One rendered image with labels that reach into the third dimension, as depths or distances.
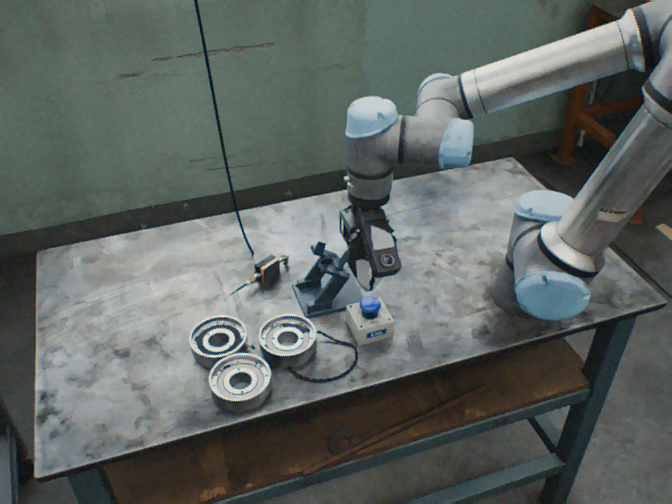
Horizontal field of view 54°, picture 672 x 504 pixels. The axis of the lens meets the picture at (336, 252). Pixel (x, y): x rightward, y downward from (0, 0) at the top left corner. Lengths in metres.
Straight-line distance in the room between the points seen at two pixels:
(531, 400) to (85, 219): 2.01
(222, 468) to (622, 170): 0.92
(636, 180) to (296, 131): 2.00
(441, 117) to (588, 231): 0.29
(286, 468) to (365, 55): 1.88
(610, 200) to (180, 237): 0.92
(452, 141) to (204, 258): 0.68
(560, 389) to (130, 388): 0.92
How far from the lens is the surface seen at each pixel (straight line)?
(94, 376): 1.29
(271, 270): 1.39
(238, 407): 1.15
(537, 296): 1.15
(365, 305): 1.23
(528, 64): 1.12
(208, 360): 1.22
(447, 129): 1.02
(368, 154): 1.03
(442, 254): 1.48
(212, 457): 1.43
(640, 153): 1.05
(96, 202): 2.90
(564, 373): 1.63
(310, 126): 2.89
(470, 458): 2.11
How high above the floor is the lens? 1.72
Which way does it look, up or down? 39 degrees down
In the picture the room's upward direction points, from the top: 1 degrees counter-clockwise
